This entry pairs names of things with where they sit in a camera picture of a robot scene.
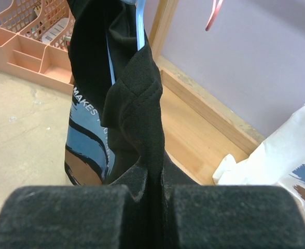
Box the blue wire hanger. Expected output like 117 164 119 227
106 0 146 85

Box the wooden clothes rack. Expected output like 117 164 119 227
149 1 263 185

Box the pink wire hanger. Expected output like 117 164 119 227
205 0 224 31

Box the white t-shirt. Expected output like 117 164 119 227
213 104 305 219

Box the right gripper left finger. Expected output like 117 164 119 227
0 159 149 249

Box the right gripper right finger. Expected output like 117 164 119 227
160 151 305 249

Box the black t-shirt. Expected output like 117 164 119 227
63 0 166 249

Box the pink desk organizer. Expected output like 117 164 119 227
0 1 75 95

